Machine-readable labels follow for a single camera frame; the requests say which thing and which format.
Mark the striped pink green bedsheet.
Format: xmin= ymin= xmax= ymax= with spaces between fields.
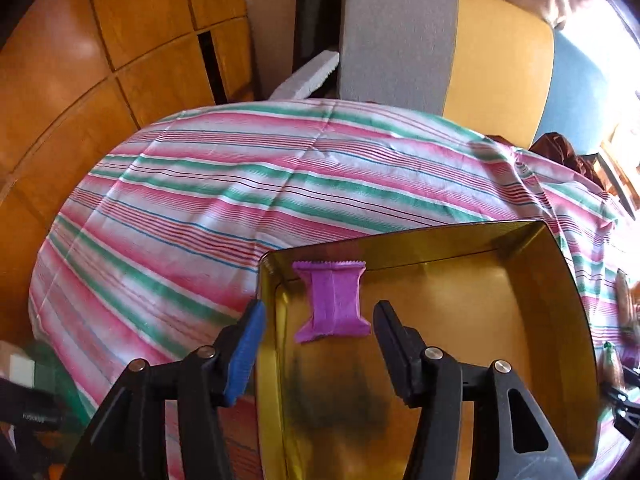
xmin=27 ymin=97 xmax=640 ymax=480

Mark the grey yellow blue chair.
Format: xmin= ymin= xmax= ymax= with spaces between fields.
xmin=271 ymin=0 xmax=615 ymax=155

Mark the black thermos bottle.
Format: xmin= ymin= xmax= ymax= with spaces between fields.
xmin=0 ymin=378 xmax=63 ymax=431

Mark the wooden wardrobe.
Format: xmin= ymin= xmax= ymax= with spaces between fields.
xmin=1 ymin=0 xmax=255 ymax=346

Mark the gold metal tin tray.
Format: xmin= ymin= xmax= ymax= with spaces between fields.
xmin=256 ymin=220 xmax=600 ymax=479

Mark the dark red cloth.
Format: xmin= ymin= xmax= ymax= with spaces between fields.
xmin=530 ymin=132 xmax=604 ymax=190

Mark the purple snack packet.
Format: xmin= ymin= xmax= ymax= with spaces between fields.
xmin=292 ymin=260 xmax=371 ymax=344

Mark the rolled black yoga mat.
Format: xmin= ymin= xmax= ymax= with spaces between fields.
xmin=293 ymin=0 xmax=342 ymax=70

